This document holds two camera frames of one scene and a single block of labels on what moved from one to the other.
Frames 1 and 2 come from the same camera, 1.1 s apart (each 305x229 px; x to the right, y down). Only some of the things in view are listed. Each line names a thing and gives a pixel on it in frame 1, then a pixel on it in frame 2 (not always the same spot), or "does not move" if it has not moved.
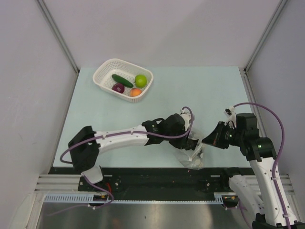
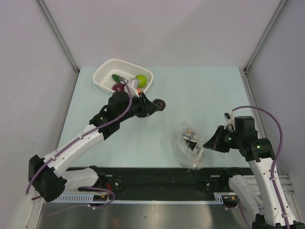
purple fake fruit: (118, 87) does not move
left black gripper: (182, 143) to (147, 107)
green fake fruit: (140, 81) does not move
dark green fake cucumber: (119, 79) does not move
